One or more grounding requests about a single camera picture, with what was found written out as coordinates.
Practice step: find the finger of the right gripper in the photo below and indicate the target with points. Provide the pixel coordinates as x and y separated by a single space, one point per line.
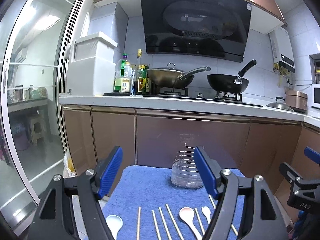
312 155

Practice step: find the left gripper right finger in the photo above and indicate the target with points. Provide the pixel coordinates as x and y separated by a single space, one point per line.
261 216

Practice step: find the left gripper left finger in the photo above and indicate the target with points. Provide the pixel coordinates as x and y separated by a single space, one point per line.
54 217

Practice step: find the white plastic fork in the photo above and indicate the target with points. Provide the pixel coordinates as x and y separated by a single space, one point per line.
206 212

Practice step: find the light blue ceramic spoon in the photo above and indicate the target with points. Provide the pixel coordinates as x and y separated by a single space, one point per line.
115 223

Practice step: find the pink ceramic spoon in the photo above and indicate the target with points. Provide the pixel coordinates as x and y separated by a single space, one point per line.
187 214

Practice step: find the plastic bag on floor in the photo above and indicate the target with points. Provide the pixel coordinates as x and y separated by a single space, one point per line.
68 170

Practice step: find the pink rice cooker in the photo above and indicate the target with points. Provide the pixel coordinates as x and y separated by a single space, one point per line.
297 100

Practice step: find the brown lower cabinets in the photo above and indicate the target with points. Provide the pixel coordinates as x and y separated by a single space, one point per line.
153 138

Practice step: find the steel pot lid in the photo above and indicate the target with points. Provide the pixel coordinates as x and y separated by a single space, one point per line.
279 103

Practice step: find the white microwave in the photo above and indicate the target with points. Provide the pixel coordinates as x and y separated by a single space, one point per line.
315 96

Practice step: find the plastic stool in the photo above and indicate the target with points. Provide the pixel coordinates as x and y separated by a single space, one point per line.
39 128

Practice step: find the blue terry towel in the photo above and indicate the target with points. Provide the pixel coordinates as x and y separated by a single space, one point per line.
150 188

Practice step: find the gas stove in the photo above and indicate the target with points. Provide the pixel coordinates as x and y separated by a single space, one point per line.
160 92

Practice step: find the white water heater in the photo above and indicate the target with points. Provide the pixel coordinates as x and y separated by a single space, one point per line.
282 49

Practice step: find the black frying pan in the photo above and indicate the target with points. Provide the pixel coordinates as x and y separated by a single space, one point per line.
235 84

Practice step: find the clear oil bottle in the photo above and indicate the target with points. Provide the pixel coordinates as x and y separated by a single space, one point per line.
123 75

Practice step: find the white storage box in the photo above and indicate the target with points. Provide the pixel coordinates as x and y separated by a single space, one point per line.
91 69

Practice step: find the dark sauce bottle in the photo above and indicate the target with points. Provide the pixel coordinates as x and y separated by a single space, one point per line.
145 79

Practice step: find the tall yellow-capped bottle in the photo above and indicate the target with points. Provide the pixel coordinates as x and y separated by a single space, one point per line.
139 56

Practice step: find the black range hood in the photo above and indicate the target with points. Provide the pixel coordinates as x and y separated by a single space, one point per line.
212 28

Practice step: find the glass sliding door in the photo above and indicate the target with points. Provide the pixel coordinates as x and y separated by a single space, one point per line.
34 35

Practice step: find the wire utensil holder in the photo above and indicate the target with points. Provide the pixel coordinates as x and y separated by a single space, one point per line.
184 172

